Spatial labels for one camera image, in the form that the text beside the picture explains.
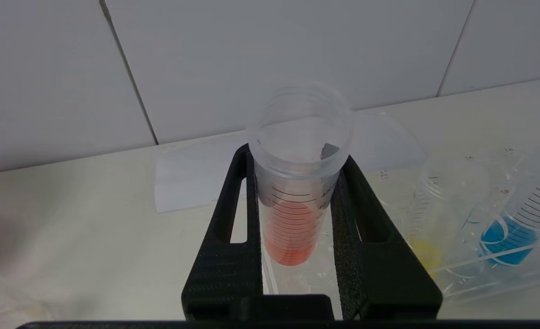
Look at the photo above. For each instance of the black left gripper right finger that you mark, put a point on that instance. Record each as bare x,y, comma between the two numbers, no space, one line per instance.
379,269

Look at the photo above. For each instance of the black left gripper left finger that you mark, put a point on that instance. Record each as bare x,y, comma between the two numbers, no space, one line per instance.
226,274

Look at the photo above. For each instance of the red pigment test tube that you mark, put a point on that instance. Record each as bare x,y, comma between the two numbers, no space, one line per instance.
297,219

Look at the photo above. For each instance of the yellow pigment test tube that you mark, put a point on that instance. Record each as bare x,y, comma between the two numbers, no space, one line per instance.
434,228

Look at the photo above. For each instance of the clear acrylic test tube rack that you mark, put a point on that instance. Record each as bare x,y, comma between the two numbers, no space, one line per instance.
480,269

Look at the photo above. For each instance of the blue pigment test tube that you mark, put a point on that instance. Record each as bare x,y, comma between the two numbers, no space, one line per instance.
512,235

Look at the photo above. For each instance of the white paper sheet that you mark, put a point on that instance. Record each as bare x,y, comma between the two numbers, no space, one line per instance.
192,178

